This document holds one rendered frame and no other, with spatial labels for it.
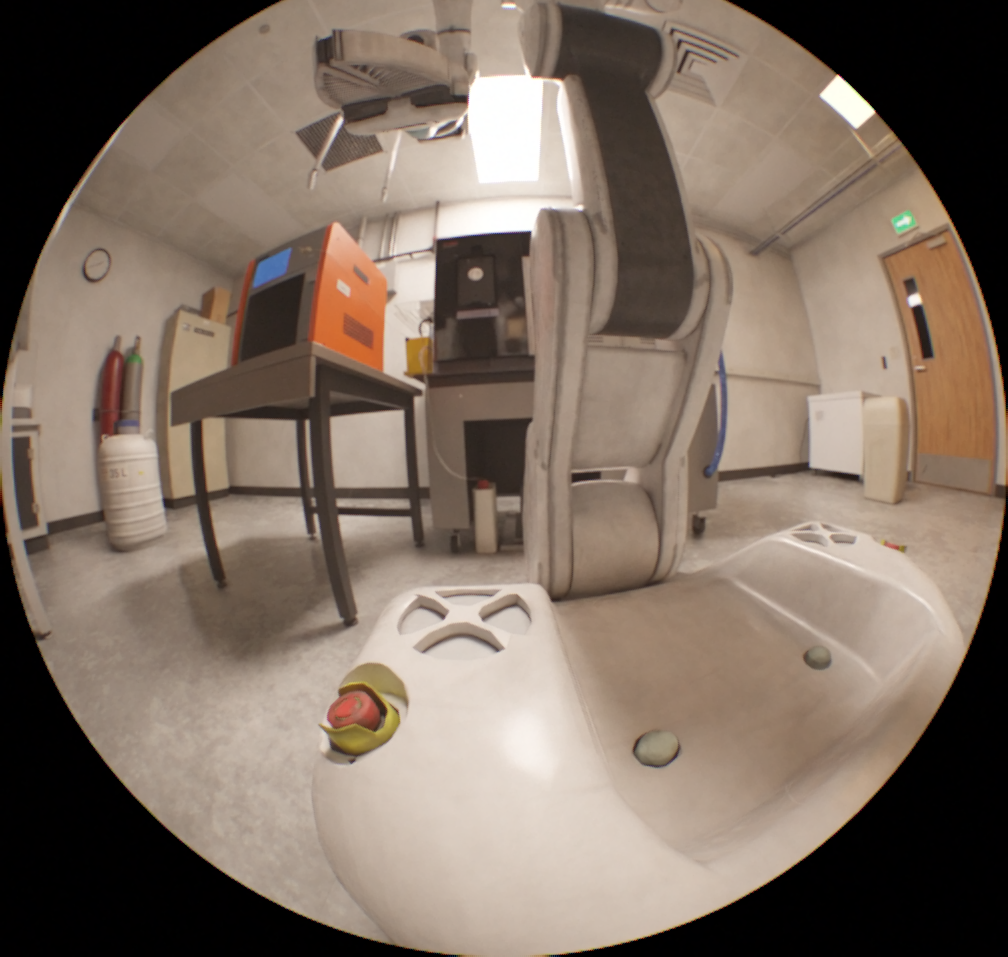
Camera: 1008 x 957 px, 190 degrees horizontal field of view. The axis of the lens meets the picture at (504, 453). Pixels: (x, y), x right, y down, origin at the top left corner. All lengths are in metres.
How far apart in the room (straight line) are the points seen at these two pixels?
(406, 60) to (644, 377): 0.37
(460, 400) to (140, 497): 1.90
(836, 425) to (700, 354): 3.11
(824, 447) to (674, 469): 3.13
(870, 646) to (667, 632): 0.21
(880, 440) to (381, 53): 2.61
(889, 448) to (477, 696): 2.54
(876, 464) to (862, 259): 2.34
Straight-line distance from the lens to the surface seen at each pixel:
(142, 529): 2.15
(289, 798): 0.59
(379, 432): 2.61
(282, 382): 0.74
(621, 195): 0.35
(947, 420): 3.71
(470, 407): 1.15
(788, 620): 0.36
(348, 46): 0.18
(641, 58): 0.56
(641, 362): 0.37
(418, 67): 0.21
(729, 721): 0.25
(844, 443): 3.40
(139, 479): 2.13
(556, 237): 0.30
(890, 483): 2.57
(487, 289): 1.37
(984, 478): 3.68
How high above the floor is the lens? 0.48
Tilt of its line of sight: 3 degrees down
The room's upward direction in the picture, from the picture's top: 3 degrees counter-clockwise
